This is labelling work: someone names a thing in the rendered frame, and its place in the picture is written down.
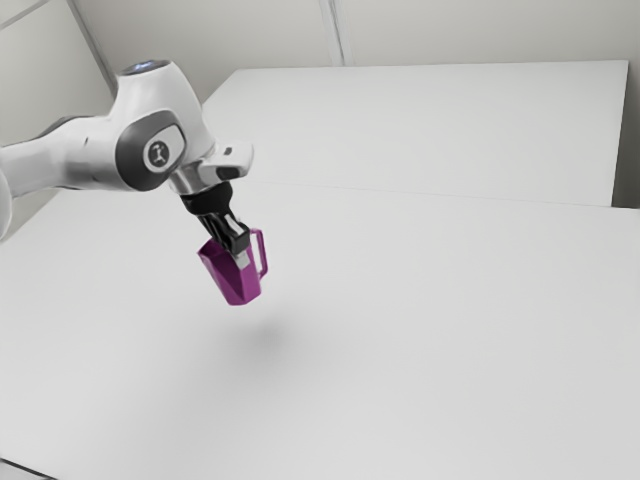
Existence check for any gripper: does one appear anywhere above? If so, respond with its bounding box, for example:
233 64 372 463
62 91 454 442
180 181 252 270

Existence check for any magenta faceted mug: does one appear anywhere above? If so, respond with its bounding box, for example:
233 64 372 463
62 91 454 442
196 227 270 308

